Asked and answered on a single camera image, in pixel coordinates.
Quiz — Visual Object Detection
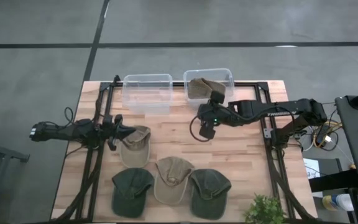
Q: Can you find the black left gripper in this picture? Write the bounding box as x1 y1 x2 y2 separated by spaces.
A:
103 114 137 152

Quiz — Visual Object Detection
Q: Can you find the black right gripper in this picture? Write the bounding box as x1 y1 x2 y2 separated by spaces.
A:
197 90 229 140

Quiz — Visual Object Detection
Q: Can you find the tan baseball cap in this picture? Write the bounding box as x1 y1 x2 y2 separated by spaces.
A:
187 77 227 101
119 125 152 169
153 156 195 206

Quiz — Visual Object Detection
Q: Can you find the dark green baseball cap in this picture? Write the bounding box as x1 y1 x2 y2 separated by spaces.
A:
188 168 232 221
111 167 155 219

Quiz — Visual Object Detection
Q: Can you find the clear plastic bin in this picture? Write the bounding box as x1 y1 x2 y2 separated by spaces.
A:
122 73 173 114
183 68 236 110

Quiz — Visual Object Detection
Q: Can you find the green potted plant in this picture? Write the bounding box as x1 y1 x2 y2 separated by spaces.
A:
244 193 287 224

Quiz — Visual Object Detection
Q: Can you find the white paper sheet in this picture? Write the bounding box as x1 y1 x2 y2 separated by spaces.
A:
303 157 321 180

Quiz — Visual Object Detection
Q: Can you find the black power adapter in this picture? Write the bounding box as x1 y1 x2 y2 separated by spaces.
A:
316 124 331 144

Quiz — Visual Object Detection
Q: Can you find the grey metal stand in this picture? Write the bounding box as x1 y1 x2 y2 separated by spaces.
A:
0 124 30 224

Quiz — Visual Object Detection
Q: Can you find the black shelf board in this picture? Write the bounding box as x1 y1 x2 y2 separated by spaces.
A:
308 167 358 192

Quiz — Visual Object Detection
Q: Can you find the white and yellow bottle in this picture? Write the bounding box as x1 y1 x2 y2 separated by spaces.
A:
321 193 355 212

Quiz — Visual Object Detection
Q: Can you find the black aluminium table frame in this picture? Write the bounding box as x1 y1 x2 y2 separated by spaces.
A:
53 74 316 223

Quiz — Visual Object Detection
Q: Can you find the yellow cable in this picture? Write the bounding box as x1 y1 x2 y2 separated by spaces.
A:
313 120 344 149

